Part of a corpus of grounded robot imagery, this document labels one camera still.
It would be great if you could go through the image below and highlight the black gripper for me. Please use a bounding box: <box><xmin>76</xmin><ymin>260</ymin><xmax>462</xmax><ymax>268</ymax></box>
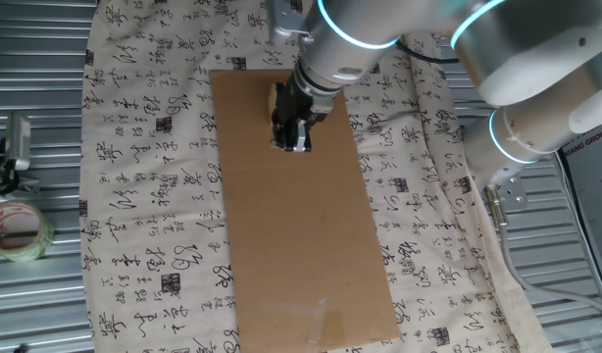
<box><xmin>270</xmin><ymin>76</ymin><xmax>338</xmax><ymax>153</ymax></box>

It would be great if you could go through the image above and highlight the small wooden block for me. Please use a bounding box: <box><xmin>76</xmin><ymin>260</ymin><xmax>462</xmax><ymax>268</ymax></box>
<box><xmin>266</xmin><ymin>82</ymin><xmax>278</xmax><ymax>125</ymax></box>

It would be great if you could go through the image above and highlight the brown cardboard sheet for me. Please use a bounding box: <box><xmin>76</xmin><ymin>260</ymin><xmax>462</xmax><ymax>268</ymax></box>
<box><xmin>208</xmin><ymin>69</ymin><xmax>403</xmax><ymax>353</ymax></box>

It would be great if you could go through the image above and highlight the calligraphy print cloth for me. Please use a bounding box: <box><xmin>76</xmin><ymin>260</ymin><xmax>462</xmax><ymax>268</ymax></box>
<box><xmin>78</xmin><ymin>0</ymin><xmax>555</xmax><ymax>353</ymax></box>

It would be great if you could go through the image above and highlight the clear packing tape roll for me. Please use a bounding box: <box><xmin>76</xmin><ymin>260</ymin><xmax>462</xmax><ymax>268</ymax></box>
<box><xmin>0</xmin><ymin>200</ymin><xmax>56</xmax><ymax>264</ymax></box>

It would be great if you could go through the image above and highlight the printed grey poster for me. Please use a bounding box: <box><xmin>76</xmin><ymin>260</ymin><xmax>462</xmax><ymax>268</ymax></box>
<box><xmin>558</xmin><ymin>122</ymin><xmax>602</xmax><ymax>295</ymax></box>

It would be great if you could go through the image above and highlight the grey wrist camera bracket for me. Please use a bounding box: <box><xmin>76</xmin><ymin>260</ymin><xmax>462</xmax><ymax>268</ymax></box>
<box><xmin>266</xmin><ymin>0</ymin><xmax>312</xmax><ymax>48</ymax></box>

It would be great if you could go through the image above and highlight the thick black gripper cable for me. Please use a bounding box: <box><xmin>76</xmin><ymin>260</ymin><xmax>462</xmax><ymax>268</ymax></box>
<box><xmin>396</xmin><ymin>38</ymin><xmax>462</xmax><ymax>64</ymax></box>

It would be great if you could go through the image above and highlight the metal cable connector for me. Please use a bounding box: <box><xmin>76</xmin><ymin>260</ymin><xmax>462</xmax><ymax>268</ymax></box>
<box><xmin>482</xmin><ymin>184</ymin><xmax>510</xmax><ymax>227</ymax></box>

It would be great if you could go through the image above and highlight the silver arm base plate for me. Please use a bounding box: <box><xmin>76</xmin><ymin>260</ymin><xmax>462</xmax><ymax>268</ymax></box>
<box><xmin>482</xmin><ymin>169</ymin><xmax>530</xmax><ymax>213</ymax></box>

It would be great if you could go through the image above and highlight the grey arm base cable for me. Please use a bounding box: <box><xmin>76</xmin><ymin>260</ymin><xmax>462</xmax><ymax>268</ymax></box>
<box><xmin>496</xmin><ymin>223</ymin><xmax>602</xmax><ymax>320</ymax></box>

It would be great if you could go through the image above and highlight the silver finned camera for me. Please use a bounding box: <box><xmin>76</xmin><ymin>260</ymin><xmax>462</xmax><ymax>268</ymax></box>
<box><xmin>5</xmin><ymin>112</ymin><xmax>32</xmax><ymax>172</ymax></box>

